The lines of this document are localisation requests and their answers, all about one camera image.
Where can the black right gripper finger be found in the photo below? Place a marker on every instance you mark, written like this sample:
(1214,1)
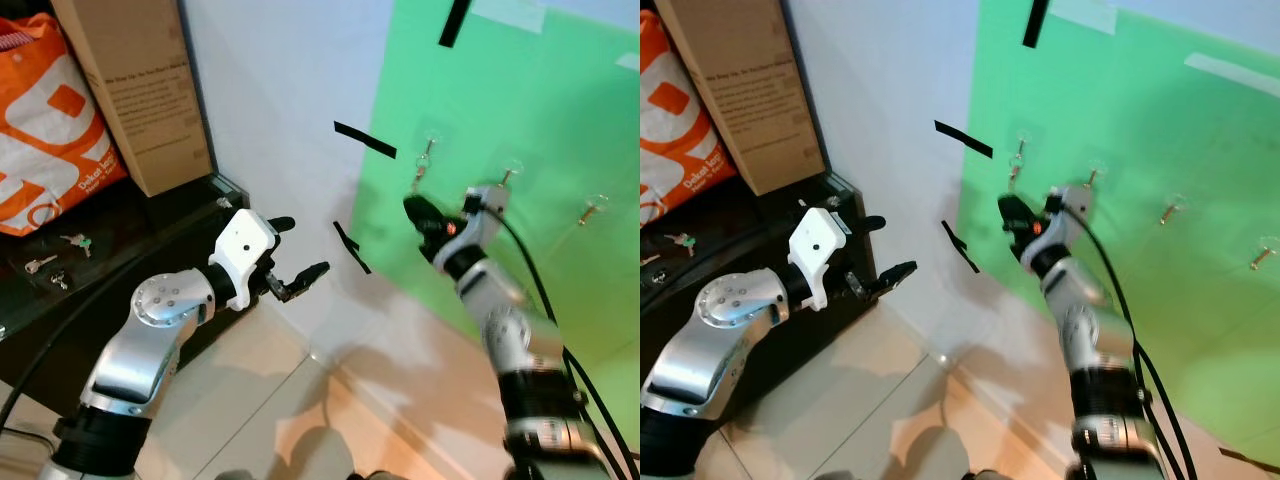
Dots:
(1010,216)
(1027,209)
(415,218)
(431,211)

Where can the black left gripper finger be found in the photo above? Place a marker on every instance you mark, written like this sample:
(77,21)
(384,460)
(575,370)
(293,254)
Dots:
(308,278)
(868,224)
(893,276)
(280,224)

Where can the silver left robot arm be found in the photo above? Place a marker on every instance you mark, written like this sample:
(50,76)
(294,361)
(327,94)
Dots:
(130,360)
(700,350)

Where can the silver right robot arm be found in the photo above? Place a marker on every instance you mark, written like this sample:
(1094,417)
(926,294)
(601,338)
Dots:
(1095,360)
(520,350)

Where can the black tape strip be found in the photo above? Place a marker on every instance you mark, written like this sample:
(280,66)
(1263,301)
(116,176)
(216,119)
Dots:
(365,139)
(352,247)
(454,24)
(963,138)
(960,245)
(1036,22)

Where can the small brass key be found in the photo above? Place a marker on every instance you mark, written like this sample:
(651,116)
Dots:
(590,214)
(1092,178)
(506,178)
(1170,213)
(1262,260)

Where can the black table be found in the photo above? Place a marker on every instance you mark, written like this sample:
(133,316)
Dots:
(30,310)
(760,230)

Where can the key with green tag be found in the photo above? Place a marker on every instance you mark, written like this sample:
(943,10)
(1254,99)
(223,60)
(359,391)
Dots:
(682,240)
(78,243)

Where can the tall brown cardboard box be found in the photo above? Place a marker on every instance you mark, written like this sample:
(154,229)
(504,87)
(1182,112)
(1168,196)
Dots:
(750,90)
(140,90)

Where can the white tape strip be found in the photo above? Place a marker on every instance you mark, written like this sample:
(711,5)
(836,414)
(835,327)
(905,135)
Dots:
(1085,14)
(1235,75)
(630,62)
(510,12)

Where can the orange shopping bag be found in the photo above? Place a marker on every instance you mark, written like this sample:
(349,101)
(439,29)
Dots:
(680,130)
(50,130)

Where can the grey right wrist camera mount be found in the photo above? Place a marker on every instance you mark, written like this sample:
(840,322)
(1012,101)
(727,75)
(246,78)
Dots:
(1070,220)
(485,215)

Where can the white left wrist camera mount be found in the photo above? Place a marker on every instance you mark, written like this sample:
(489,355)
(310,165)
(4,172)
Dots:
(240,240)
(815,240)

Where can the clear adhesive wall hook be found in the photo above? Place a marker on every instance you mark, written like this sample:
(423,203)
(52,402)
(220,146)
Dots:
(1268,243)
(598,200)
(512,163)
(1098,163)
(1023,135)
(432,135)
(1173,200)

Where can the green wall sheet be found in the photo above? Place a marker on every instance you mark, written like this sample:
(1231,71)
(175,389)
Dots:
(1180,330)
(560,120)

